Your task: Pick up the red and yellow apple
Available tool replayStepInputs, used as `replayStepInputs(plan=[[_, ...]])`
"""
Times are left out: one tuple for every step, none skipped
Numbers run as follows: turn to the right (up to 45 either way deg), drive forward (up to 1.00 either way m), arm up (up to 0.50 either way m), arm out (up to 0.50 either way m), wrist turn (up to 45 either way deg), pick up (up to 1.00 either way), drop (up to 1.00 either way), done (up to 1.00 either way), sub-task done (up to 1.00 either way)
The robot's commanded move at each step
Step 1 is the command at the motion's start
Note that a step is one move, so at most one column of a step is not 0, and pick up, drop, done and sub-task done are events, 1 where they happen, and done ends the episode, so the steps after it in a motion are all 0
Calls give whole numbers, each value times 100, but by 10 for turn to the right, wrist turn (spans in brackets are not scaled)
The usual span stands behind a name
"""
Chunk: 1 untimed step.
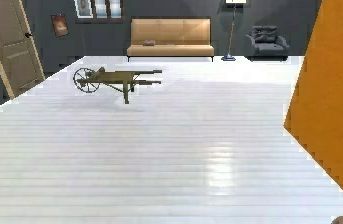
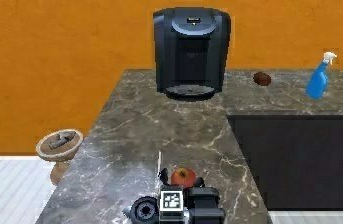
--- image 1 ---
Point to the beige room door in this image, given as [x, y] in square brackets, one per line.
[15, 43]

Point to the olive wooden wheelbarrow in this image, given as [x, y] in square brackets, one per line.
[112, 78]

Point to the brown framed wall picture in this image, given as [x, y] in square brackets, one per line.
[59, 25]

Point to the brown object on sofa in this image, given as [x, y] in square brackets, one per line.
[149, 42]

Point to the white framed portrait picture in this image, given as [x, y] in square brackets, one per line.
[84, 8]

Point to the tan sofa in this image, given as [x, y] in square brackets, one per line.
[170, 35]

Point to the floor lamp with blue base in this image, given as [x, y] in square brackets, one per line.
[232, 30]

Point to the dark grey armchair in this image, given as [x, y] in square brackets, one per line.
[268, 41]

